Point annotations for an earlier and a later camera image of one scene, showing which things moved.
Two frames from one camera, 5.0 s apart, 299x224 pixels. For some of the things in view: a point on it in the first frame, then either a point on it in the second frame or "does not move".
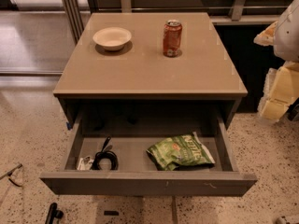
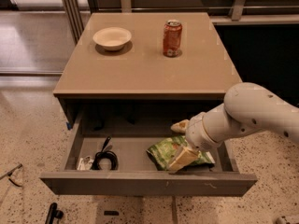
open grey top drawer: x=131 y=134 does not move
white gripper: x=289 y=36 -> x=196 y=133
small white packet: x=85 y=163 does not move
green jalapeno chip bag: x=180 y=151 does not move
